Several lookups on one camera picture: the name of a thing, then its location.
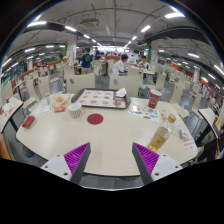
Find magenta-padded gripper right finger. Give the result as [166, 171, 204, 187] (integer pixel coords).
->
[131, 142, 183, 186]

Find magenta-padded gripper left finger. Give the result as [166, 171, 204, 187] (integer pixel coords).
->
[40, 142, 92, 185]

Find clear bottle with amber drink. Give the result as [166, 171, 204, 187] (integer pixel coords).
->
[147, 112, 178, 153]

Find flat round red coaster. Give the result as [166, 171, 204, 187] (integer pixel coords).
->
[86, 113, 104, 126]

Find white and red flyer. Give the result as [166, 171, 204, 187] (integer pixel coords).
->
[181, 136, 198, 153]

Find colourful printed leaflet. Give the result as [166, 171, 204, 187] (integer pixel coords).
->
[128, 103, 160, 124]

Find white striped mug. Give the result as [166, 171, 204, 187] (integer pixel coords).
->
[67, 102, 87, 119]

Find red pouch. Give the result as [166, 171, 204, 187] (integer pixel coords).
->
[21, 115, 36, 130]

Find clear bag of fried food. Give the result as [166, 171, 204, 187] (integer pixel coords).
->
[49, 93, 72, 112]

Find person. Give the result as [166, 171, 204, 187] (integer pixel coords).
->
[79, 47, 94, 75]
[138, 55, 151, 70]
[111, 53, 130, 76]
[196, 124, 224, 163]

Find dark tray with menu paper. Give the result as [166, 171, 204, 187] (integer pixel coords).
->
[70, 87, 132, 110]

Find crumpled white napkin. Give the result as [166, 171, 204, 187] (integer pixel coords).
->
[115, 87, 128, 98]

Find white side table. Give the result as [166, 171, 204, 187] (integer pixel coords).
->
[198, 107, 221, 139]
[0, 96, 24, 134]

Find beige chair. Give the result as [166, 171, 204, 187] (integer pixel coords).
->
[65, 72, 97, 95]
[108, 73, 144, 98]

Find group of beige chairs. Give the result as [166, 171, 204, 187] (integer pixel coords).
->
[0, 58, 214, 116]

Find ceiling air conditioner unit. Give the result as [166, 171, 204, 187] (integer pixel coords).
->
[79, 18, 100, 28]

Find ceiling lights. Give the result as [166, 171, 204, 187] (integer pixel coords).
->
[1, 11, 224, 78]

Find white card with red frame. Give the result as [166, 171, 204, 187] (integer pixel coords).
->
[33, 104, 52, 117]

